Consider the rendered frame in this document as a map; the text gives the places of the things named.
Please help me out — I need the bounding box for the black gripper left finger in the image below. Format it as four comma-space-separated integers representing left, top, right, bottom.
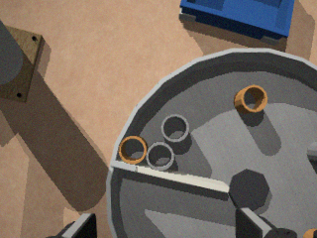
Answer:
46, 213, 97, 238

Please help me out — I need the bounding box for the grey metal ring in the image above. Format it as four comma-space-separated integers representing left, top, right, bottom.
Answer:
161, 114, 189, 142
307, 141, 317, 165
146, 142, 174, 171

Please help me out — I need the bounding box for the blue crate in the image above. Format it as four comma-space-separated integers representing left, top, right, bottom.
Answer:
178, 0, 294, 46

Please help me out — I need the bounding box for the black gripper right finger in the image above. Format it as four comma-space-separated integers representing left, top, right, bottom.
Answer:
236, 208, 297, 238

